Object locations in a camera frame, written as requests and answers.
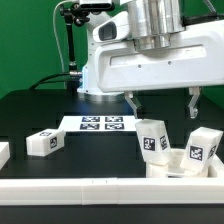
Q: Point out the camera on mount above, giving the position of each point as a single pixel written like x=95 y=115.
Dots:
x=97 y=5

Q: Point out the white sheet with tags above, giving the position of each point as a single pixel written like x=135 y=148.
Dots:
x=98 y=123

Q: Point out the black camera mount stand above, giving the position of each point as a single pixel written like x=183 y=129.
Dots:
x=74 y=15

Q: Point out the white left wall barrier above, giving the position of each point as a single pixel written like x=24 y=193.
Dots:
x=4 y=153

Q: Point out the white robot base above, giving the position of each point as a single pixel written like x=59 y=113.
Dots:
x=89 y=89

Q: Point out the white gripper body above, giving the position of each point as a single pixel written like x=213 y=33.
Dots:
x=195 y=57

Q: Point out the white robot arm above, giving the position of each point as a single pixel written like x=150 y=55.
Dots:
x=147 y=47

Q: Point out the white front wall barrier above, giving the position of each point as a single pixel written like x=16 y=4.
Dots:
x=116 y=191

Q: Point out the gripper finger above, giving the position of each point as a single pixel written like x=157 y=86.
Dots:
x=134 y=103
x=194 y=92

